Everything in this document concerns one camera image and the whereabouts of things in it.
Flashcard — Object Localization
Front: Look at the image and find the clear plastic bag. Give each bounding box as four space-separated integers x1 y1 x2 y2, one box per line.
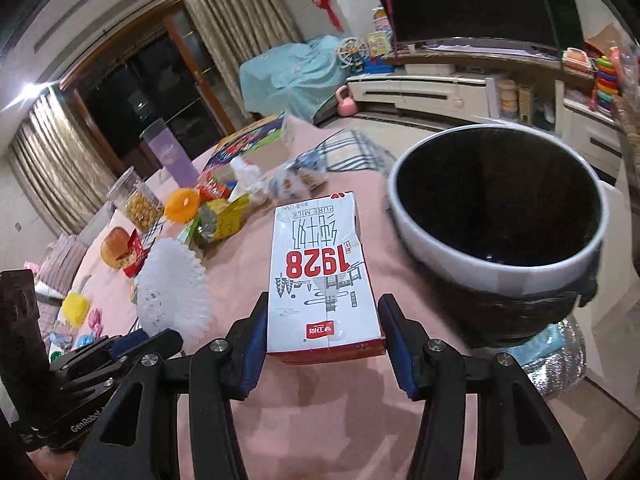
267 152 331 201

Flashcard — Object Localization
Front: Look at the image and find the round brown bun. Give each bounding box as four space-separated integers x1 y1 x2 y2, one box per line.
100 226 133 268

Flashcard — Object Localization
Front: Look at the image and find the stack of round tins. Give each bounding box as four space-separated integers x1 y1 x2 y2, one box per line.
499 79 518 121

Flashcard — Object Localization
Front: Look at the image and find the plaid cloth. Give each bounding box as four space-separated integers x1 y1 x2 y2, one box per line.
305 130 396 173

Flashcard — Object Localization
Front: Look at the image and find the pink kettlebell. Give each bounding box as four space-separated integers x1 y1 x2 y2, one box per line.
334 85 356 117

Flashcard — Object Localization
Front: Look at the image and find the stack of white paper liners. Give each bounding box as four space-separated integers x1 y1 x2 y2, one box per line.
134 237 213 346

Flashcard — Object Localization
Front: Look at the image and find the orange snack packet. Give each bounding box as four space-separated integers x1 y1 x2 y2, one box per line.
195 172 233 201

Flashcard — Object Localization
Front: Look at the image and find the white milk carton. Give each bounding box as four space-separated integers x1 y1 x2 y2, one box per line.
266 191 386 365

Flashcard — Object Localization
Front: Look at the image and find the yellow paper liner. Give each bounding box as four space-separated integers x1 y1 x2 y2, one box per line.
61 292 91 326

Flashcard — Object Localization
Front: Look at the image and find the white television cabinet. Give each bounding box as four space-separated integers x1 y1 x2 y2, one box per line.
347 40 626 176

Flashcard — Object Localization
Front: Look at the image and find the beige patterned curtain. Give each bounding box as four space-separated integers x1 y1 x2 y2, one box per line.
7 85 118 236
179 0 306 131

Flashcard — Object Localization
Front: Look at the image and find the orange flower toy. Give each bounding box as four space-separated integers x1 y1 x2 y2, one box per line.
164 187 201 223

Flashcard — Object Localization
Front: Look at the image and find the red snack packet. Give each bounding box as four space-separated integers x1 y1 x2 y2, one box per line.
121 230 151 278

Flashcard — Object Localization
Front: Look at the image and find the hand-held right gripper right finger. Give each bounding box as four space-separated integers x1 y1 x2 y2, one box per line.
377 294 581 480

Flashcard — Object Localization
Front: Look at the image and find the teal cloth cover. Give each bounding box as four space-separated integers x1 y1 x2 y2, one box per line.
239 35 351 121

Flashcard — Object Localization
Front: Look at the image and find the silver foil mat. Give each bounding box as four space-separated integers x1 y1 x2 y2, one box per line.
515 315 586 401

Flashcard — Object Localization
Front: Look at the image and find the rainbow stacking ring toy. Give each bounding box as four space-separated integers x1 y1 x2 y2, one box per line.
590 47 623 111

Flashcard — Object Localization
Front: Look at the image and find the black television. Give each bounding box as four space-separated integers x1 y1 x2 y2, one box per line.
360 0 586 53

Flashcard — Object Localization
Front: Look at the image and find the wooden box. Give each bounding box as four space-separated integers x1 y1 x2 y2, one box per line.
517 85 536 126

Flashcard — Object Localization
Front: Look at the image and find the purple bottle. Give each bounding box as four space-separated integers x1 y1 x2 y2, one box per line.
140 120 201 186

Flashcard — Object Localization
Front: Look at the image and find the toy cash register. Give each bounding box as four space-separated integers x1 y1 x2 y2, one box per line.
562 47 591 73

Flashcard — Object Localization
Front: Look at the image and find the dark glass sliding door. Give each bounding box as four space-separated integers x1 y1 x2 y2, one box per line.
75 10 236 176

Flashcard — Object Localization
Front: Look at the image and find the clear jar of yellow snacks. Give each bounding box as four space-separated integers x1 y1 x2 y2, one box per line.
106 166 166 233

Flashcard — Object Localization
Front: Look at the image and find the white bin with black bag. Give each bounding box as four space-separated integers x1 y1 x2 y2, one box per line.
386 124 612 353

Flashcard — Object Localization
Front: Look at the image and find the ferris wheel toy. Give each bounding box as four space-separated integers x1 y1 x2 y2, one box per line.
335 39 368 72

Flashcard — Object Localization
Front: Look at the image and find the pile of candy wrappers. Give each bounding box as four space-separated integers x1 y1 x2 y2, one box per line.
47 310 108 356

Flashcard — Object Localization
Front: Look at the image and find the pink striped cushion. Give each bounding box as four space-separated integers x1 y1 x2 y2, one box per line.
37 234 88 291

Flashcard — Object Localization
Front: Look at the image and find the pink tablecloth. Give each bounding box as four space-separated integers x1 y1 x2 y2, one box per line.
50 120 481 480

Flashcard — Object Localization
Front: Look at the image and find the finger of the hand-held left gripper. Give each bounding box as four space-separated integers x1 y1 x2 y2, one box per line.
50 329 183 376
62 360 133 401

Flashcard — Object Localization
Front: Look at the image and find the colourful toy box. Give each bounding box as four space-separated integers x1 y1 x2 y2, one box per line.
367 30 393 58

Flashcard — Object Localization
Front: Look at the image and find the white plastic wrapper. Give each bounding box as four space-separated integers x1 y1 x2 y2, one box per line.
230 156 271 206

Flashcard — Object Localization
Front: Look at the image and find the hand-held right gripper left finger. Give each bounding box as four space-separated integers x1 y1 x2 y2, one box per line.
75 292 271 480

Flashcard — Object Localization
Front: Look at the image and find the yellow green snack wrapper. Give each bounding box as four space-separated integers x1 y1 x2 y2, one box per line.
177 195 251 256

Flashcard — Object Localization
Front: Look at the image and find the colourful cardboard box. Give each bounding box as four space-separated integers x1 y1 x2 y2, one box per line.
204 112 296 171

